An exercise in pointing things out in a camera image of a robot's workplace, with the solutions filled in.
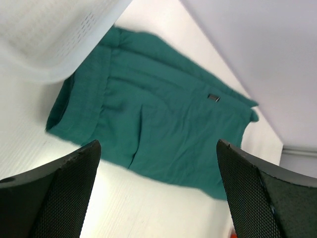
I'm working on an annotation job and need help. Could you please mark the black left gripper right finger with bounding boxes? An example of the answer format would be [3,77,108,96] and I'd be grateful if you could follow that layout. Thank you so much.
[216,140,317,238]

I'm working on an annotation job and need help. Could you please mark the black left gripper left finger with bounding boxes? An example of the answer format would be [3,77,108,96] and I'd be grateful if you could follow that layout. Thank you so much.
[0,140,101,238]

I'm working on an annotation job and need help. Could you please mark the teal green shorts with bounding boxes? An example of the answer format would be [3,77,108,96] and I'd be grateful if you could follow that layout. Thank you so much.
[46,27,259,200]

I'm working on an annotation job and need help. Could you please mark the orange shorts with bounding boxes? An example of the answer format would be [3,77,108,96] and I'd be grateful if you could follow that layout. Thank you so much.
[229,228,237,238]

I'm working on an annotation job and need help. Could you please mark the white plastic laundry basket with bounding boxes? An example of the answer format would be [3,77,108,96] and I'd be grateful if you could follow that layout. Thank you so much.
[0,0,129,83]

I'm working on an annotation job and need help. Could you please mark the right corner aluminium post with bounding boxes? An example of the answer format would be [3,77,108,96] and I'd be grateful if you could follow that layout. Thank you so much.
[282,145,317,158]

